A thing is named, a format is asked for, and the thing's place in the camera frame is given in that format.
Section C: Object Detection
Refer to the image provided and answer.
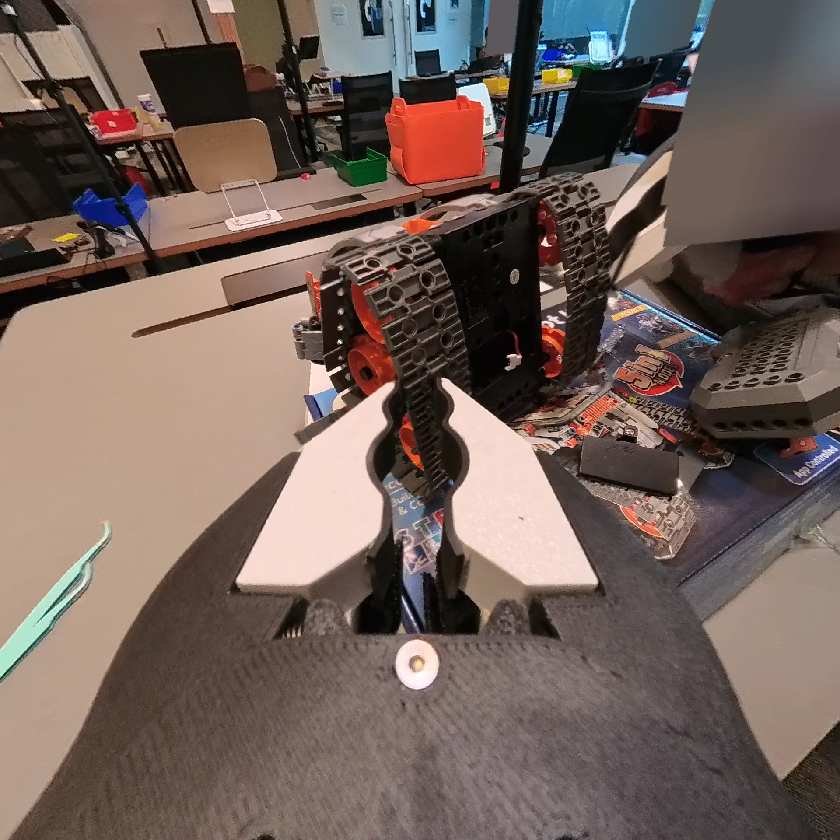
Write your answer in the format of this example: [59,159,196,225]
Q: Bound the green plastic bin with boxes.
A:
[329,147,389,186]

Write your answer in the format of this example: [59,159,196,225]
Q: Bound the black board panel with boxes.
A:
[140,42,253,129]

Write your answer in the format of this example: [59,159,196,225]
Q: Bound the black stand pole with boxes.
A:
[500,0,544,193]

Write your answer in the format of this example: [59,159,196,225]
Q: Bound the black tripod leg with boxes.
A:
[0,0,165,277]

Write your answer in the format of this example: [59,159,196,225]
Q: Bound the blue robot kit box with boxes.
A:
[305,289,840,634]

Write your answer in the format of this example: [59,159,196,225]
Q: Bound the beige board panel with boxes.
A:
[174,118,277,194]

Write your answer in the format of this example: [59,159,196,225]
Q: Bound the black office chair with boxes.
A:
[538,62,660,181]
[341,72,395,158]

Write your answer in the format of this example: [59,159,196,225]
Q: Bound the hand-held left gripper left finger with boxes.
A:
[235,382,400,619]

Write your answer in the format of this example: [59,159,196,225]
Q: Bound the black orange tracked toy robot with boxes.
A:
[292,172,619,503]

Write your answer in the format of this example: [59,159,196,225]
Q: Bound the white document stand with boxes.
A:
[222,178,282,232]

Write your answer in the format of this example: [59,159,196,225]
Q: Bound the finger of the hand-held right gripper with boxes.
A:
[607,147,677,227]
[609,215,667,291]

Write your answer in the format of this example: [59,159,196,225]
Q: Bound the teal plastic tweezers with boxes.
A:
[0,521,112,683]

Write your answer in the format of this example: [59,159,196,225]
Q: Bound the black battery cover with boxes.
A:
[577,433,681,496]

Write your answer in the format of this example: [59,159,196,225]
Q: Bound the orange fabric bag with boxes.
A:
[386,95,488,186]

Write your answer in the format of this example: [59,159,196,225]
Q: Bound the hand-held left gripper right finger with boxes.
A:
[438,377,602,619]

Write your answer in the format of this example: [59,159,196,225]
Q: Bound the blue plastic bin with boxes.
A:
[72,182,151,227]

